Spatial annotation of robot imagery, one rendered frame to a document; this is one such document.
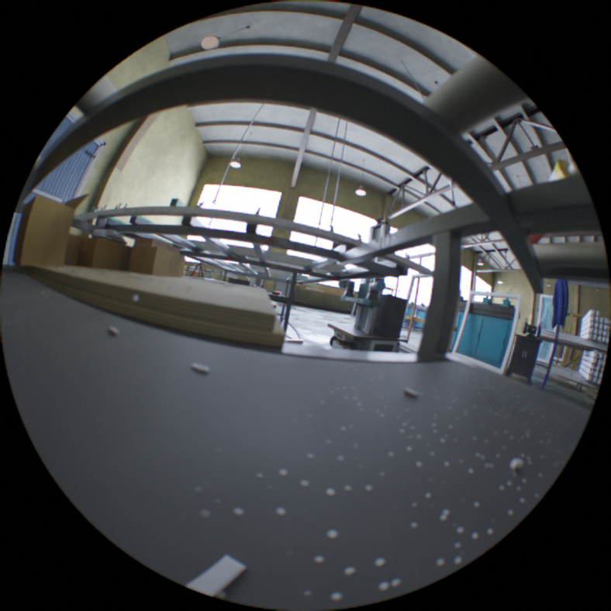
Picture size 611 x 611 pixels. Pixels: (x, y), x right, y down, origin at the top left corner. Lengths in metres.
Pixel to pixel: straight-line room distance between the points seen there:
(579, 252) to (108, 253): 1.07
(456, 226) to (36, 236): 0.67
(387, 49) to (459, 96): 7.73
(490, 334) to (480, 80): 4.24
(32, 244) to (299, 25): 7.83
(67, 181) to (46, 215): 6.03
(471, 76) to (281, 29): 7.95
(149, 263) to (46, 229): 0.37
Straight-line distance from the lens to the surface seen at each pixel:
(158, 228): 0.77
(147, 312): 0.18
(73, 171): 6.62
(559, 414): 0.16
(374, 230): 2.65
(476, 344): 4.42
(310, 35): 7.93
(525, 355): 3.85
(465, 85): 0.17
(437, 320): 0.23
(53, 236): 0.51
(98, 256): 0.66
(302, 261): 1.41
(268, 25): 8.17
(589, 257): 0.45
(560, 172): 0.33
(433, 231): 0.28
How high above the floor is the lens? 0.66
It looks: 4 degrees down
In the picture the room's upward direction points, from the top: 11 degrees clockwise
